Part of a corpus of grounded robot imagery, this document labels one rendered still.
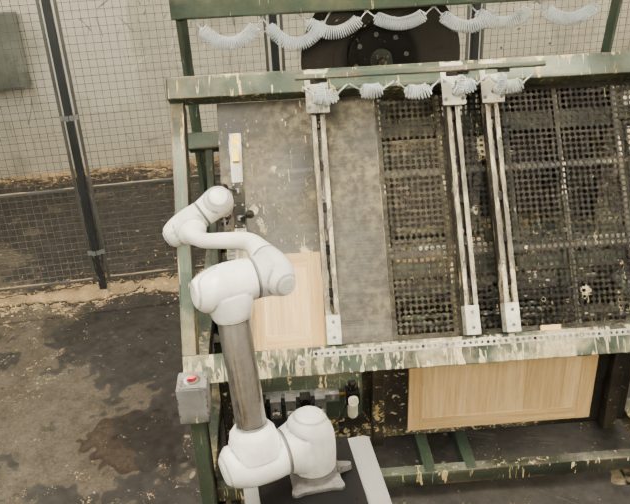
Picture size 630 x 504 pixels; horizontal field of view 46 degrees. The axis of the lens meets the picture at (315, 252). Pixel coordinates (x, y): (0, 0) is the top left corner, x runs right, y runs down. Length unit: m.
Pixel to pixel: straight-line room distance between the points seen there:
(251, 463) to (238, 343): 0.40
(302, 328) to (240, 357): 0.91
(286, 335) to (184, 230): 0.75
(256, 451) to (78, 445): 2.01
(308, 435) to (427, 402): 1.27
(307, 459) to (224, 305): 0.62
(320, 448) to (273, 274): 0.63
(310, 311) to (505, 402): 1.12
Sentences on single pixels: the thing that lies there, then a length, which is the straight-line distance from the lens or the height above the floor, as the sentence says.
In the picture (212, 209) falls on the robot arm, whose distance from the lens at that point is 2.69.
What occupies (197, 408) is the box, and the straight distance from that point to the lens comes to 3.00.
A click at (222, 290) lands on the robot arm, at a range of 2.19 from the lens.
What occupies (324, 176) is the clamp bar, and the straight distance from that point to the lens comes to 3.20.
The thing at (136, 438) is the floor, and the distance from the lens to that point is 4.24.
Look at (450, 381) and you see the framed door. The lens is 3.59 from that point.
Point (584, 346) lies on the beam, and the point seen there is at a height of 0.84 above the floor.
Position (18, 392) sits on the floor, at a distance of 4.82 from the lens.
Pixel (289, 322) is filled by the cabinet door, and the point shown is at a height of 0.98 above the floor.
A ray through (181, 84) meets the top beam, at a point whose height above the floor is 1.90.
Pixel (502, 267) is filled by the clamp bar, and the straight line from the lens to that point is 3.26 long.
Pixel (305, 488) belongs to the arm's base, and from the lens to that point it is 2.60.
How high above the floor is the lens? 2.70
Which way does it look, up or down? 27 degrees down
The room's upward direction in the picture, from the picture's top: 3 degrees counter-clockwise
